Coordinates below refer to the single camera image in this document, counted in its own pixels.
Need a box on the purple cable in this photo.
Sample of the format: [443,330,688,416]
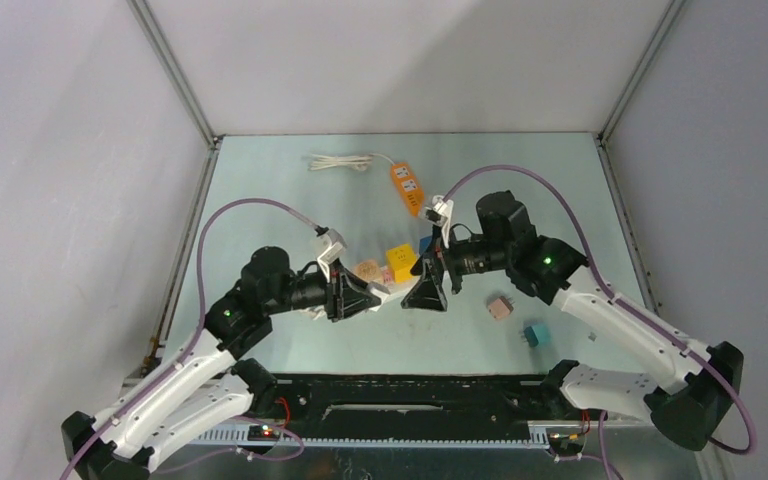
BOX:
[59,197,326,480]
[442,164,758,480]

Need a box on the blue cube socket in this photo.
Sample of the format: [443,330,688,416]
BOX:
[418,235,433,256]

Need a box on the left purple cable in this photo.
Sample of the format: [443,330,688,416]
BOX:
[59,197,326,480]

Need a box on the grey cable duct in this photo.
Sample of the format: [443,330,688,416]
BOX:
[178,423,551,452]

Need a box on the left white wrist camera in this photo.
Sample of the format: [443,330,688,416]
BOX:
[312,227,346,280]

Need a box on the pink plug adapter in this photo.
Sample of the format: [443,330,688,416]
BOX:
[486,295,514,321]

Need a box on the teal plug adapter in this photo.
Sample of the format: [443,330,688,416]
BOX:
[522,323,551,348]

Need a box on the white multicolour power strip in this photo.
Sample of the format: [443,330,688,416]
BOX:
[366,278,418,312]

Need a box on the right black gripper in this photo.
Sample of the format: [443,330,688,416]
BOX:
[401,223,512,312]

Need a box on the beige cube socket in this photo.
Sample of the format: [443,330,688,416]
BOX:
[353,259,383,284]

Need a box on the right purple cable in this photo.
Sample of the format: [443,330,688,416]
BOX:
[442,164,758,480]

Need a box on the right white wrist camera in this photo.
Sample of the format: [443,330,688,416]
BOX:
[420,195,454,248]

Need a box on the yellow cube socket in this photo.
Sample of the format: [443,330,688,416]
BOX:
[385,244,417,284]

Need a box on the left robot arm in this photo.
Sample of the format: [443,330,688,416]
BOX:
[61,247,389,479]

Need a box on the orange power strip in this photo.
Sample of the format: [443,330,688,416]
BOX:
[390,162,425,217]

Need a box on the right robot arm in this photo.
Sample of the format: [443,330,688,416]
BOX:
[401,191,744,451]

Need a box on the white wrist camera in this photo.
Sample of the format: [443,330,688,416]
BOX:
[312,227,346,280]
[420,195,454,248]

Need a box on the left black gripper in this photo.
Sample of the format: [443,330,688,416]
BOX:
[265,258,380,323]

